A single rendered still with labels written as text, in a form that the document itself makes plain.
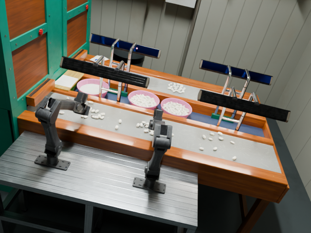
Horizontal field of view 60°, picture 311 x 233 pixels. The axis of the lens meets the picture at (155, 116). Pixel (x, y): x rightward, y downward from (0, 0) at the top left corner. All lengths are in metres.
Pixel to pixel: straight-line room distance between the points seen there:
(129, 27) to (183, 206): 2.83
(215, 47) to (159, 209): 2.76
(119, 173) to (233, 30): 2.71
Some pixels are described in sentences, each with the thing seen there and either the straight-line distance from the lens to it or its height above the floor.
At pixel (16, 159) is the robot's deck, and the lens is 1.81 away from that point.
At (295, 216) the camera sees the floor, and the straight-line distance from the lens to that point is 2.98.
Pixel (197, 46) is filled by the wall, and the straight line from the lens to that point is 3.88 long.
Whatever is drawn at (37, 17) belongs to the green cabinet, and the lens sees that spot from 2.00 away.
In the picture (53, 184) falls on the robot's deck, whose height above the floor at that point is 0.67.
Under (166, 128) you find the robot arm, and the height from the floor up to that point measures 1.09.
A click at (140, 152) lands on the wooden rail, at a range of 1.77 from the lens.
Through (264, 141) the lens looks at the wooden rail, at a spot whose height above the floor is 0.76.
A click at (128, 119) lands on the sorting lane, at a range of 2.02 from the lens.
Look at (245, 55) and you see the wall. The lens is 3.99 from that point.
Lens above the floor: 1.92
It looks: 34 degrees down
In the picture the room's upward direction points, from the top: 13 degrees clockwise
